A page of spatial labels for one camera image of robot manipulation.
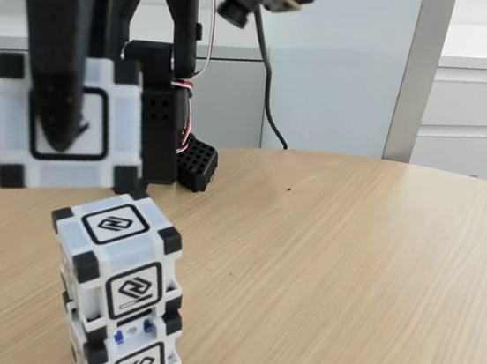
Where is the grey metal post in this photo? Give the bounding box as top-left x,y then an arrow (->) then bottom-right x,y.
362,0 -> 487,169

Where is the red white servo cable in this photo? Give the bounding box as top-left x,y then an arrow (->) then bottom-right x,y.
182,0 -> 232,79

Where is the black camera cable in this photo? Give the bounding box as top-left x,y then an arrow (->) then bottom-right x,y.
251,7 -> 289,152

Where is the twisted red white black cable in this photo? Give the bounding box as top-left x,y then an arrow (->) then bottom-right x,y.
168,76 -> 203,155

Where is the white drawer cabinet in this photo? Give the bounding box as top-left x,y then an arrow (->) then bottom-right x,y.
397,19 -> 487,205

